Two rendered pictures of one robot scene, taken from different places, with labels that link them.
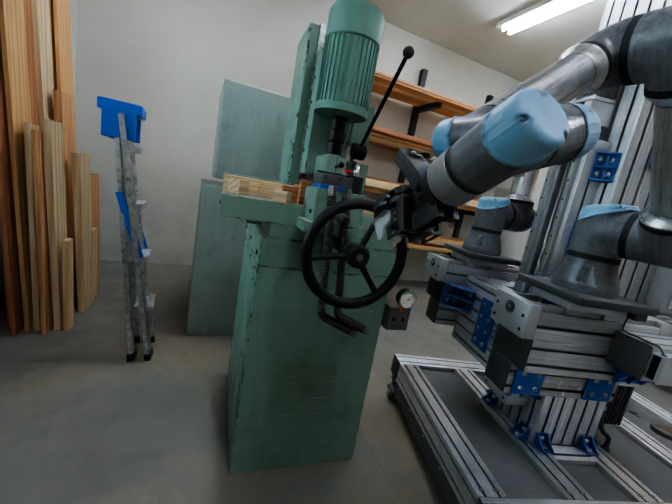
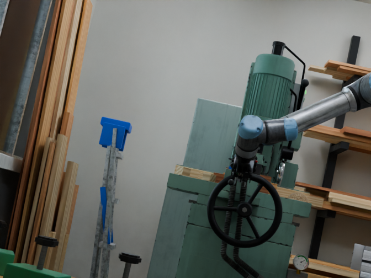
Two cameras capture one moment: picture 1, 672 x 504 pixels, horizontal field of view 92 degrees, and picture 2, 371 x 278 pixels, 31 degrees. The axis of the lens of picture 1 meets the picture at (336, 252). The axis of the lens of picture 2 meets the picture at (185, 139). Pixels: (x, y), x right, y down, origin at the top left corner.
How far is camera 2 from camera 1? 1.91 m
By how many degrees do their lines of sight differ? 31
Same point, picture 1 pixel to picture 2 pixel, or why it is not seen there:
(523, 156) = (245, 135)
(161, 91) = (146, 106)
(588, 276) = not seen: outside the picture
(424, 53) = not seen: outside the picture
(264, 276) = (191, 231)
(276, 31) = (275, 38)
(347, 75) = (261, 99)
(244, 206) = (182, 181)
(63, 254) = not seen: hidden behind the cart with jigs
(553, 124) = (253, 126)
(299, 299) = (215, 252)
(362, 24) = (272, 68)
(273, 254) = (198, 215)
